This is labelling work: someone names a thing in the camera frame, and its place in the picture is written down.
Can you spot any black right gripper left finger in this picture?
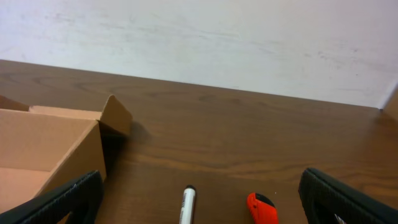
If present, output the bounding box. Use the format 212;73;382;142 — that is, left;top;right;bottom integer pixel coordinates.
1;170;104;224

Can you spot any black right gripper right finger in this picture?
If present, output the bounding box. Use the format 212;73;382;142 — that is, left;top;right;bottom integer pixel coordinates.
298;168;397;224

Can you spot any orange utility knife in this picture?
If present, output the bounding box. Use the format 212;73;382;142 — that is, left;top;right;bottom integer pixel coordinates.
246;192;279;224

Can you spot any black white marker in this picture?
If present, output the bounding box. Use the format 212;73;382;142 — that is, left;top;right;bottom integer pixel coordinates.
179;185;196;224

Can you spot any open cardboard box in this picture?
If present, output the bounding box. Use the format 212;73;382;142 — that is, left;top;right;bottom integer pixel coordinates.
1;95;132;212

